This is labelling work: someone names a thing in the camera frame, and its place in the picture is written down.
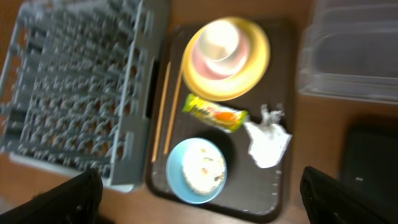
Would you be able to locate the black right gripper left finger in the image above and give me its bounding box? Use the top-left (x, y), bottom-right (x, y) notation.
top-left (1, 169), bottom-right (103, 224)

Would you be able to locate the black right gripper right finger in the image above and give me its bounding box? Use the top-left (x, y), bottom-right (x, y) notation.
top-left (300, 166), bottom-right (397, 224)

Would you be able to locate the white paper napkin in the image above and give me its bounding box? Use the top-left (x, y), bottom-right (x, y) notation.
top-left (243, 104), bottom-right (292, 169)

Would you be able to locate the light blue bowl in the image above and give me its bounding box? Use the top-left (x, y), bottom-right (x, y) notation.
top-left (165, 138), bottom-right (228, 205)

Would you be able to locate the leftover rice with nuts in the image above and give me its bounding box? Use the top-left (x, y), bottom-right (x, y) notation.
top-left (182, 147), bottom-right (226, 195)

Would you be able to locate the yellow green snack wrapper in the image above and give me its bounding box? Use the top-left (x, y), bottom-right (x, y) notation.
top-left (182, 93), bottom-right (248, 133)

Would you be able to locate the black waste tray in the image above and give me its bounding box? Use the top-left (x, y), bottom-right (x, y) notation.
top-left (338, 125), bottom-right (397, 212)

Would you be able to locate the grey plastic dishwasher rack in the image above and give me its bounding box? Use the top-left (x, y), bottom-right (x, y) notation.
top-left (1, 0), bottom-right (170, 192)

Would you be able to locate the dark brown serving tray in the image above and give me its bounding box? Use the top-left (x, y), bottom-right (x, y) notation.
top-left (145, 17), bottom-right (298, 223)

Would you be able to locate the left wooden chopstick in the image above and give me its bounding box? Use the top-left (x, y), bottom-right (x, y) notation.
top-left (151, 62), bottom-right (171, 163)

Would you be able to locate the wooden chopstick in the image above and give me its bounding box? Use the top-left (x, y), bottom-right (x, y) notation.
top-left (151, 62), bottom-right (171, 163)
top-left (164, 69), bottom-right (183, 155)

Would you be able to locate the right wooden chopstick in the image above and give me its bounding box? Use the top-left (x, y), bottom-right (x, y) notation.
top-left (164, 69), bottom-right (183, 155)

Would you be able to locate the yellow plate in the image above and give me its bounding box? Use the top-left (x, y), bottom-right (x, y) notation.
top-left (181, 17), bottom-right (271, 101)

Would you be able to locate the clear plastic bin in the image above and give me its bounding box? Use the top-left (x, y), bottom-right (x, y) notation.
top-left (297, 0), bottom-right (397, 105)

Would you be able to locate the pink bowl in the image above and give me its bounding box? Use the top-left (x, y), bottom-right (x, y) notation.
top-left (192, 25), bottom-right (251, 80)

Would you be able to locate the white cup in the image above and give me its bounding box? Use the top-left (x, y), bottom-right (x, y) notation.
top-left (197, 20), bottom-right (240, 61)

